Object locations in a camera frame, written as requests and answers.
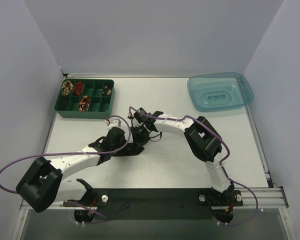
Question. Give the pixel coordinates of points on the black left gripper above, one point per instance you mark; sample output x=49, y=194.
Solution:
x=129, y=149

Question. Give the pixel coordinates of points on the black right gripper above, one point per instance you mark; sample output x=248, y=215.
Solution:
x=139, y=131

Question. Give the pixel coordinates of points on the black orange floral tie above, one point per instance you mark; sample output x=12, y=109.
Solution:
x=131, y=149

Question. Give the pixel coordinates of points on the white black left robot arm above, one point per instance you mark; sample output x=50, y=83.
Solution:
x=40, y=186

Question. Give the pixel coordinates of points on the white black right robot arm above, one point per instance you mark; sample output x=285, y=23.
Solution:
x=206, y=145

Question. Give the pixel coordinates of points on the rolled dark patterned tie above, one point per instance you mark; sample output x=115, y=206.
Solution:
x=107, y=91

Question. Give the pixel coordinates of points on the green compartment organizer tray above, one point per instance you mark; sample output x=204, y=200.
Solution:
x=100, y=107

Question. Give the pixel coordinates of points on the rolled red black tie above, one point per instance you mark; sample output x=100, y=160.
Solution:
x=78, y=89

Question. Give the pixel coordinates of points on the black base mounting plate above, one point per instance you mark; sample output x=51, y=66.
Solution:
x=138, y=213

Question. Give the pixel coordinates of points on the rolled beige brown tie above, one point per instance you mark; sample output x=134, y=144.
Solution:
x=67, y=88

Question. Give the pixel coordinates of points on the teal translucent plastic tub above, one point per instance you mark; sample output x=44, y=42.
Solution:
x=219, y=91

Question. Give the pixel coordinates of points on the aluminium front rail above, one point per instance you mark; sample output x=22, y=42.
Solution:
x=260, y=198

